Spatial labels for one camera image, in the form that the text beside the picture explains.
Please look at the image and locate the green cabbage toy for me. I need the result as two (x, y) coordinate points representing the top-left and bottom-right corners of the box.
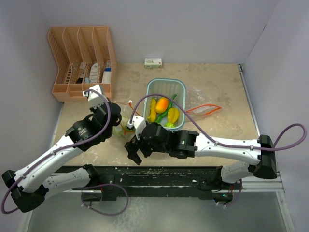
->
(113, 116), (130, 138)

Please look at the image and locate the clear orange-zip bag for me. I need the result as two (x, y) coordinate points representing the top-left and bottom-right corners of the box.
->
(185, 85), (222, 116)
(113, 100), (135, 140)

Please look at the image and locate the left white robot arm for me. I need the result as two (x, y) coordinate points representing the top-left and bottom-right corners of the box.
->
(2, 102), (122, 213)

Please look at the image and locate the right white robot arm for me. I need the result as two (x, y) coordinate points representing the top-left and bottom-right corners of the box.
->
(125, 123), (277, 189)

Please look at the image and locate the yellow banana toy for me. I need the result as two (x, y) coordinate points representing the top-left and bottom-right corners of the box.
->
(148, 98), (156, 123)

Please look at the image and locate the yellow star fruit toy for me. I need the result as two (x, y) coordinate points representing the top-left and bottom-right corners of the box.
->
(168, 108), (180, 123)

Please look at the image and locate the orange mango toy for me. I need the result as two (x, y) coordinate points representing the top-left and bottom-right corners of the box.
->
(155, 97), (169, 114)

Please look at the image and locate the white blue packet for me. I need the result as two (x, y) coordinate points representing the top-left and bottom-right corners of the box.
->
(101, 60), (112, 84)

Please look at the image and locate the green chili pepper toy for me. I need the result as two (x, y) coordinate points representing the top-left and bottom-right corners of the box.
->
(155, 100), (173, 123)

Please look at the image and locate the white patterned packet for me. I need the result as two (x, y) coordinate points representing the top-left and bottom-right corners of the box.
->
(89, 63), (99, 84)

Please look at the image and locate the black white item in organizer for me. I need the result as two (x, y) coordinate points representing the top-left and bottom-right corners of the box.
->
(75, 62), (85, 84)

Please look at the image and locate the light blue plastic basket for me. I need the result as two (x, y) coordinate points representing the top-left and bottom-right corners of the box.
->
(143, 78), (186, 131)

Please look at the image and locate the orange plastic file organizer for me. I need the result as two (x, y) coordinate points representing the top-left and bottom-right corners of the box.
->
(47, 26), (117, 102)

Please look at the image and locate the small green white box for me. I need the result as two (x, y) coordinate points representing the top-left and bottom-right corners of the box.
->
(144, 58), (162, 69)

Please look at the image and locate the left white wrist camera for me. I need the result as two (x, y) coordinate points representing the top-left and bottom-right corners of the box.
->
(83, 84), (107, 108)

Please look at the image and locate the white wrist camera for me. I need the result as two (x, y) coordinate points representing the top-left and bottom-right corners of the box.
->
(83, 84), (107, 108)
(126, 116), (147, 140)

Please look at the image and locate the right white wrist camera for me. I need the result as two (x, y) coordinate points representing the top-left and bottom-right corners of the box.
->
(126, 116), (147, 140)

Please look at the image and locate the black aluminium base frame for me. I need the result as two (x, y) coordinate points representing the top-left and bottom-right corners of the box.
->
(57, 165), (283, 202)

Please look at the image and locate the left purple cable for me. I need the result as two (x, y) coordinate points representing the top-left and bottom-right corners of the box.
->
(0, 88), (112, 215)

